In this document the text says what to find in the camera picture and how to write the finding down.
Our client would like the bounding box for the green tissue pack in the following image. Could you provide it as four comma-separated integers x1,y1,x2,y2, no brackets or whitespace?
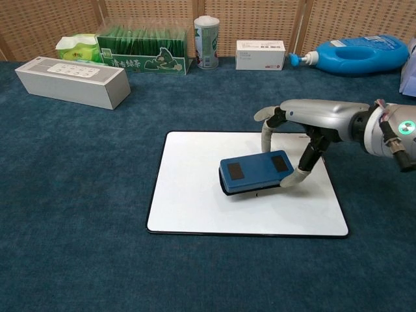
55,33,101,62

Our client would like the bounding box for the white-lidded cylindrical canister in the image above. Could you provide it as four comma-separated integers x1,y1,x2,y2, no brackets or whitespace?
194,15,221,70

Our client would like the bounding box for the pale blue paper bag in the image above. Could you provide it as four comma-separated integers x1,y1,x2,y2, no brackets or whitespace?
398,40,416,97

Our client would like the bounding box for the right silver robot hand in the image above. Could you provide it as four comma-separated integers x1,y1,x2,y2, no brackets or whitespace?
253,99,371,189

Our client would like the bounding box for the clear green tea bag box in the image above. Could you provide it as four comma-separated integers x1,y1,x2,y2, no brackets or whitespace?
96,25,189,76

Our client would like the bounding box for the small white carton box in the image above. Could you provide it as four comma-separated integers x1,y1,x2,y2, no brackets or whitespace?
235,40,287,71

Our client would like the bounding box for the black arm cable with connector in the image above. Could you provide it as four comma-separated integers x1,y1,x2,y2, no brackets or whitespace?
380,103,416,172

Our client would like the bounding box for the white rectangular speaker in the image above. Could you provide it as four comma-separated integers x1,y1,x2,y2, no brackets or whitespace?
14,57,132,111

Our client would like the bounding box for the woven rattan folding screen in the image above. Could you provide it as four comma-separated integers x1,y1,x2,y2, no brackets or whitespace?
0,0,416,62

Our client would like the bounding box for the teal table mat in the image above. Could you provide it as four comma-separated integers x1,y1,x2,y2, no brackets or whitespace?
0,55,416,312

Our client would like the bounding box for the white dry-erase board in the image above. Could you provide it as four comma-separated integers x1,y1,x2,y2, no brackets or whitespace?
146,131,349,240

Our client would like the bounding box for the blue pump detergent bottle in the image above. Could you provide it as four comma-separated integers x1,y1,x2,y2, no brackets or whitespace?
289,33,410,78

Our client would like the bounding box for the blue whiteboard eraser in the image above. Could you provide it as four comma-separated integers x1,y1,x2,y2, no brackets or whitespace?
216,149,295,198

